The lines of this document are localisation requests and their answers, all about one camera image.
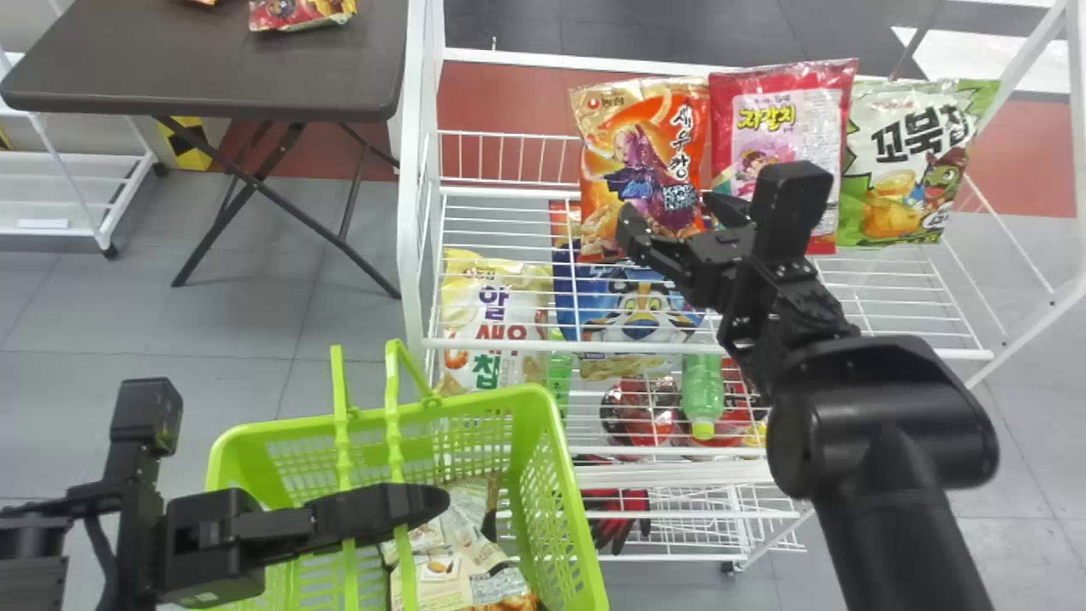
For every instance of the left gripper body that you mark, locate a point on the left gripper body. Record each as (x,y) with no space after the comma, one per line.
(212,547)

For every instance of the red black snack packet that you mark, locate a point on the red black snack packet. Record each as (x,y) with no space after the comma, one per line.
(615,518)
(636,420)

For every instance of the green basket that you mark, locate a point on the green basket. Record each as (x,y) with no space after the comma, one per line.
(543,475)

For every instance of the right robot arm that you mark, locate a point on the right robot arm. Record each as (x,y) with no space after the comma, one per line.
(882,424)

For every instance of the yellow white snack packet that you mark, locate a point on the yellow white snack packet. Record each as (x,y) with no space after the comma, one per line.
(492,297)

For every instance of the green bottle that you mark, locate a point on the green bottle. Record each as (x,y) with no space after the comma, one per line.
(702,390)
(560,382)

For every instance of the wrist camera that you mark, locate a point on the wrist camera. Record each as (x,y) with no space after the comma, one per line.
(148,416)
(793,208)

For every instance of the orange snack packet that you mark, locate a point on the orange snack packet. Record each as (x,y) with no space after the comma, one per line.
(619,127)

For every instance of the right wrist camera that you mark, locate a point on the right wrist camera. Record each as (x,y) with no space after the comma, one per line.
(793,208)

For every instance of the blue cereal bag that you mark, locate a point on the blue cereal bag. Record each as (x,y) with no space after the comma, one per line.
(628,297)

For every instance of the dark folding side table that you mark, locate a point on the dark folding side table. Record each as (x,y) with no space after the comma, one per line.
(212,59)

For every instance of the white shelf trolley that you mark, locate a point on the white shelf trolley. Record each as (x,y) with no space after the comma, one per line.
(76,178)

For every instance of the yellow black striped post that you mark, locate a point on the yellow black striped post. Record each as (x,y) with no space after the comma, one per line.
(182,144)

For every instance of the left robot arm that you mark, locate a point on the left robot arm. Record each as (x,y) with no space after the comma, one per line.
(34,543)

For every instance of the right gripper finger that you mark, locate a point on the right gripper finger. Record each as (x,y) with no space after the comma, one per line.
(731,212)
(645,242)

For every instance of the green white snack packet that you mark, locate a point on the green white snack packet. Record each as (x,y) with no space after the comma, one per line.
(908,161)

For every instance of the beige snack packet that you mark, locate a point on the beige snack packet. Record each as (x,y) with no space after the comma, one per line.
(458,560)

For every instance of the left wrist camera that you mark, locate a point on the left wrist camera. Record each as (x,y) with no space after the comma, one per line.
(148,416)

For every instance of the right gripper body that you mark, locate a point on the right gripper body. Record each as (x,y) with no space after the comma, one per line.
(713,263)

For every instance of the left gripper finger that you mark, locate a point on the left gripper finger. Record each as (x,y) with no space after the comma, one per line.
(382,509)

